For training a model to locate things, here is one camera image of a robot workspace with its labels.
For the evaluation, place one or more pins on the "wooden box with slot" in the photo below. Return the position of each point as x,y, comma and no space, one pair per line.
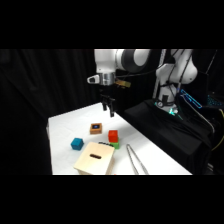
94,159

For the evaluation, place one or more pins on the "teal lit device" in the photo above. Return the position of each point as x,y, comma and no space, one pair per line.
216,100

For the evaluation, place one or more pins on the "tan cardboard piece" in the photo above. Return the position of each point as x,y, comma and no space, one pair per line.
122,83

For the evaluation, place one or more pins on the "blue glowing strip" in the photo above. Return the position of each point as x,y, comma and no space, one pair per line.
190,98

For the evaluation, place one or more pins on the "red cube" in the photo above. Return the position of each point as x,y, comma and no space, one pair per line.
113,135

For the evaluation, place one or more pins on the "small green light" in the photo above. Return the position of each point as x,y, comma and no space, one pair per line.
173,112

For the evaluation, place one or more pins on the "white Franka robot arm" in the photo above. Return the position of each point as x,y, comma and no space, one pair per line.
106,61

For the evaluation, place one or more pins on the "green cube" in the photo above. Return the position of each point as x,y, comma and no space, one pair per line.
115,145

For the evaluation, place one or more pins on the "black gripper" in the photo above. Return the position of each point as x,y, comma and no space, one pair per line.
107,97

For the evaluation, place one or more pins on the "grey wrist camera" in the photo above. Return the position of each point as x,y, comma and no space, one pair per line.
94,79

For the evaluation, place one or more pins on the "small wooden block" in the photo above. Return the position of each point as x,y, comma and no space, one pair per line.
96,128

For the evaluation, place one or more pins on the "blue cube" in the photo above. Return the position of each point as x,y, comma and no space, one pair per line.
77,144

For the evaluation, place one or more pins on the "black cloth covered stand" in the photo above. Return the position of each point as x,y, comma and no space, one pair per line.
160,130

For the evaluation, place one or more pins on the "black curtain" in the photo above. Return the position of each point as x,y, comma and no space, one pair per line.
33,100

